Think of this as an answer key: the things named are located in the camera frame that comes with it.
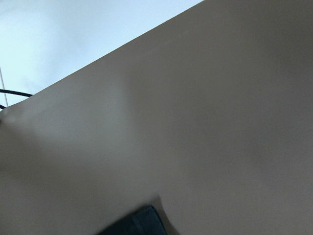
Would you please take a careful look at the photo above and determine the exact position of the dark navy printed t-shirt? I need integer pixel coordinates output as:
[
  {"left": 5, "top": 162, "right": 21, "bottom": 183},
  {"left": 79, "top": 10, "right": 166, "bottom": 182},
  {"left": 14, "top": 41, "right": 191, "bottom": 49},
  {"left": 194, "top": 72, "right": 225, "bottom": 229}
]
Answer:
[{"left": 98, "top": 205, "right": 167, "bottom": 235}]

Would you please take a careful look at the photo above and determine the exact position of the black cable on table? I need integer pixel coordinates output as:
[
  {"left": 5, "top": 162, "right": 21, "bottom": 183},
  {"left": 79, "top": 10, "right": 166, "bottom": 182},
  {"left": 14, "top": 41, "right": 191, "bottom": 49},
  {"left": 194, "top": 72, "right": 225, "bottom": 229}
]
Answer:
[{"left": 0, "top": 89, "right": 33, "bottom": 97}]

